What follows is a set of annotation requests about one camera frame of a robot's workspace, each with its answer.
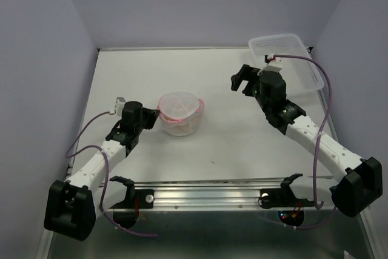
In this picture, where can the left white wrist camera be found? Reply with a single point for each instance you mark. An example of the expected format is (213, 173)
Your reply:
(118, 107)

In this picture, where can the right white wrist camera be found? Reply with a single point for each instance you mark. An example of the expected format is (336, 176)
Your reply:
(272, 63)

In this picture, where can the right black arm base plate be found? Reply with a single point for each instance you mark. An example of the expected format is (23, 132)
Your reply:
(283, 196)

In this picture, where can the white mesh pink-trimmed laundry bag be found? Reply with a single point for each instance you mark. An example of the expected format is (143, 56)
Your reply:
(180, 105)

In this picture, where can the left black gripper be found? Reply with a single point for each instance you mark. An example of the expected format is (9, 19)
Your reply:
(151, 115)

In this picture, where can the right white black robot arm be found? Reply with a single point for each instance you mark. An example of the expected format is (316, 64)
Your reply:
(355, 183)

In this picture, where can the beige bra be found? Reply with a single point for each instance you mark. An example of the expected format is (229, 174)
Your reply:
(181, 127)

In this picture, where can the white perforated plastic basket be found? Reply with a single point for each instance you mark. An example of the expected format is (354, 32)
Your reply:
(301, 76)

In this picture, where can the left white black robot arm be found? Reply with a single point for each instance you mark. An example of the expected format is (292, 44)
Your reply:
(74, 205)

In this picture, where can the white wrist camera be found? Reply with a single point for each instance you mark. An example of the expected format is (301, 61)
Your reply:
(272, 63)
(118, 107)

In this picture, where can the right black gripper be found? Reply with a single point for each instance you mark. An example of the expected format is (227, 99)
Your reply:
(247, 74)

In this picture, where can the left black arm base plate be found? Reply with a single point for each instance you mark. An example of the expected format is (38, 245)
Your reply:
(122, 193)

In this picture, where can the aluminium mounting rail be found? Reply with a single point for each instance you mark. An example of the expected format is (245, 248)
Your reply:
(208, 195)

